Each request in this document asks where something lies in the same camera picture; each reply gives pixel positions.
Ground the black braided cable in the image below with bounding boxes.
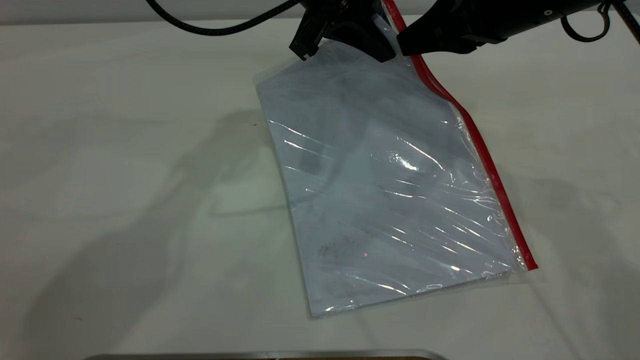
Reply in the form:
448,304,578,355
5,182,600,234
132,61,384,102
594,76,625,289
145,0,302,37

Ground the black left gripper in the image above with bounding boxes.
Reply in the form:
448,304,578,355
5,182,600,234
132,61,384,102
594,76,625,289
288,0,399,64

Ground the clear plastic bag red zipper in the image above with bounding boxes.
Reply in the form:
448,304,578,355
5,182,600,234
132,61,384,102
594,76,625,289
254,0,539,320

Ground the thin black looped cable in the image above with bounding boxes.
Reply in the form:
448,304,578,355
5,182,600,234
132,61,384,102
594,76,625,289
560,0,640,47

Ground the grey metal bar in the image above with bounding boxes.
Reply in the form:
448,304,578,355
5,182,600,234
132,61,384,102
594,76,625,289
82,349,449,360

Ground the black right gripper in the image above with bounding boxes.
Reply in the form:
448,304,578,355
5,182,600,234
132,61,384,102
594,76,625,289
396,0,507,56

